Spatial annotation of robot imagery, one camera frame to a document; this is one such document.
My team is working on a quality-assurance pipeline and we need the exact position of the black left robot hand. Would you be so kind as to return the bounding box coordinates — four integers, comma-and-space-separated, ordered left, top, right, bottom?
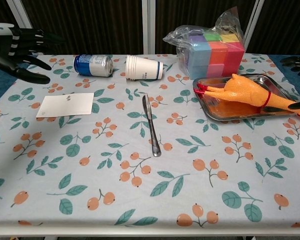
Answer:
0, 22, 66, 85

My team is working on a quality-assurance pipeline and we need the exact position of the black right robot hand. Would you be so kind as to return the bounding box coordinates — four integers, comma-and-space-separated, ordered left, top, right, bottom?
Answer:
279, 56, 300, 111

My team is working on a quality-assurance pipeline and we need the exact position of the orange rubber chicken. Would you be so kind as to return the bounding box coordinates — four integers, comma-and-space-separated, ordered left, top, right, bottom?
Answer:
192, 73, 300, 121

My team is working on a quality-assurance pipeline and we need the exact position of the stainless steel tray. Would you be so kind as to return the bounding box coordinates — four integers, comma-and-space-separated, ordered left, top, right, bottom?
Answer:
192, 73, 298, 122

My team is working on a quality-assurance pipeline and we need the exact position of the white paper card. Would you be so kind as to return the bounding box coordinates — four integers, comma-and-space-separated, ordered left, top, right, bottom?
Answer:
35, 92, 95, 119

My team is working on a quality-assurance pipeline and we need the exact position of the colourful foam block pack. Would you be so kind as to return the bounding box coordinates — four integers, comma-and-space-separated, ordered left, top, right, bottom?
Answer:
188, 32, 246, 80

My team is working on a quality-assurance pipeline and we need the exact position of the blue and silver drink can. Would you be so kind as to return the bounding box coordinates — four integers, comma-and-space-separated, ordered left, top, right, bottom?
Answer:
73, 54, 114, 77

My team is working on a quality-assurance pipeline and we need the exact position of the clear plastic bag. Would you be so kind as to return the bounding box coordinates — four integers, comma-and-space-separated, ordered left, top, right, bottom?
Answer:
162, 6, 246, 80

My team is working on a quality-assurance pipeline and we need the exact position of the stack of white paper cups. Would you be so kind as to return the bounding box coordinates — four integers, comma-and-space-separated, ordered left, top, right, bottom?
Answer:
125, 54, 164, 81

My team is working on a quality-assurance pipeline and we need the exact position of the metal table knife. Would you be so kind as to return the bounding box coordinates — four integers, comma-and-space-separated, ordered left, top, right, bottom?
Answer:
142, 94, 162, 158

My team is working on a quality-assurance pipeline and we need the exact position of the slanted aluminium frame post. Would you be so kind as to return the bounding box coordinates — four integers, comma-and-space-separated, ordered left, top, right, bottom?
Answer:
6, 0, 45, 56
243, 0, 265, 48

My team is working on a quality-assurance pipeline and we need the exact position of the upright aluminium frame post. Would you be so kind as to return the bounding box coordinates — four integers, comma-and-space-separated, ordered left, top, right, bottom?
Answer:
141, 0, 156, 55

